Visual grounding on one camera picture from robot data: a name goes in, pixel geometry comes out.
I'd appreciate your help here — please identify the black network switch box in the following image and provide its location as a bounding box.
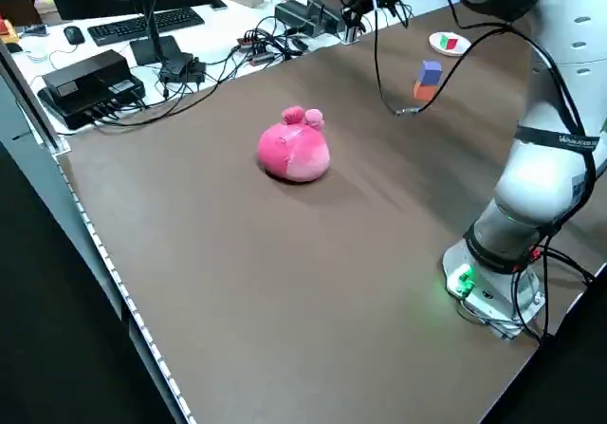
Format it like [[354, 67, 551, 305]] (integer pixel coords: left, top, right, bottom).
[[37, 48, 147, 131]]

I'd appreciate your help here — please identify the pink plate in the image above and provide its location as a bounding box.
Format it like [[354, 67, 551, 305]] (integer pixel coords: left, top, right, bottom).
[[429, 31, 472, 58]]

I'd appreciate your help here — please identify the black keyboard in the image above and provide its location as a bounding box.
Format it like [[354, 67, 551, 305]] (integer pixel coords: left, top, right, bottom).
[[87, 7, 206, 46]]

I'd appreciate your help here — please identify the black docking box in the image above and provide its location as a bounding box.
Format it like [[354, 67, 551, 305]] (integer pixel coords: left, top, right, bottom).
[[274, 0, 346, 37]]

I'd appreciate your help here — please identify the black usb hub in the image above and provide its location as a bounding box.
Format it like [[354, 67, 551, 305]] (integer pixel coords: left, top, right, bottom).
[[238, 32, 279, 67]]

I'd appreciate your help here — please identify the orange foam block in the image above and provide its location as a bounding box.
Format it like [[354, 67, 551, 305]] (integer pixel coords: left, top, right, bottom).
[[412, 81, 440, 101]]

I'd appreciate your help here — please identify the black power adapter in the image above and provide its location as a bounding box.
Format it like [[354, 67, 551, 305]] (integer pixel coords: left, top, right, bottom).
[[158, 52, 209, 87]]

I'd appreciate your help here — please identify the black base cable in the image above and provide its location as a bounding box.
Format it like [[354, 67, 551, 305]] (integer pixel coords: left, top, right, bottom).
[[511, 246, 597, 347]]

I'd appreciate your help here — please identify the black monitor stand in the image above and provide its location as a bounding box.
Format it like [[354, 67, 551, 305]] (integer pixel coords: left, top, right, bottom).
[[128, 0, 184, 65]]

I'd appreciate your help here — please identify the pink plush toy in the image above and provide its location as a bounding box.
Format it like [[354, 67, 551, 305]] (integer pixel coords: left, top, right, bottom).
[[257, 104, 332, 183]]

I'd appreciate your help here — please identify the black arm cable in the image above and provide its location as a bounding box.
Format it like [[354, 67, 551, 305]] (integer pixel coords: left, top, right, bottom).
[[372, 0, 537, 118]]

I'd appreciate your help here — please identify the aluminium frame post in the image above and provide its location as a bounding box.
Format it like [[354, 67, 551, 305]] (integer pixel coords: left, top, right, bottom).
[[0, 39, 72, 156]]

